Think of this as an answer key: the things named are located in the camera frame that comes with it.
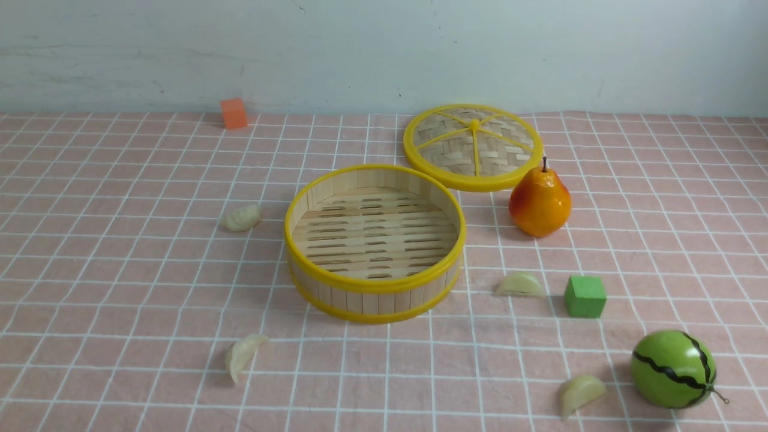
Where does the white dumpling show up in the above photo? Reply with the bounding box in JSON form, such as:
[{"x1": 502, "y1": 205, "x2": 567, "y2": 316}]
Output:
[
  {"x1": 224, "y1": 334, "x2": 269, "y2": 385},
  {"x1": 219, "y1": 204, "x2": 262, "y2": 232}
]

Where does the pale green dumpling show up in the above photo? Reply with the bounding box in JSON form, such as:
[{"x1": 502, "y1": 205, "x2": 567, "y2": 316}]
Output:
[
  {"x1": 494, "y1": 271, "x2": 546, "y2": 298},
  {"x1": 559, "y1": 374, "x2": 607, "y2": 421}
]

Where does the yellow rimmed bamboo steamer tray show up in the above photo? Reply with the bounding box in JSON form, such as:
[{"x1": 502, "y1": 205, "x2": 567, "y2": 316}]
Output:
[{"x1": 284, "y1": 164, "x2": 467, "y2": 325}]

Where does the yellow rimmed woven steamer lid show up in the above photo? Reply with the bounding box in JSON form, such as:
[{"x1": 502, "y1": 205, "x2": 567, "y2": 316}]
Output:
[{"x1": 403, "y1": 104, "x2": 544, "y2": 193}]

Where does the orange toy pear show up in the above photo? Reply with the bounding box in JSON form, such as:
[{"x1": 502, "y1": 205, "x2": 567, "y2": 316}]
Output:
[{"x1": 508, "y1": 157, "x2": 572, "y2": 238}]

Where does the orange foam cube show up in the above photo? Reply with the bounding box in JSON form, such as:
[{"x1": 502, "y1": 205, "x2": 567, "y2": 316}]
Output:
[{"x1": 220, "y1": 98, "x2": 248, "y2": 130}]

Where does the green foam cube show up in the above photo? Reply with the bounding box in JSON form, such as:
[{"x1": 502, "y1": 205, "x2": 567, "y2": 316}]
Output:
[{"x1": 564, "y1": 274, "x2": 607, "y2": 319}]

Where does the green toy watermelon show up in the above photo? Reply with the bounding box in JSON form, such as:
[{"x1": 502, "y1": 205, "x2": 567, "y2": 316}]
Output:
[{"x1": 630, "y1": 330, "x2": 730, "y2": 409}]

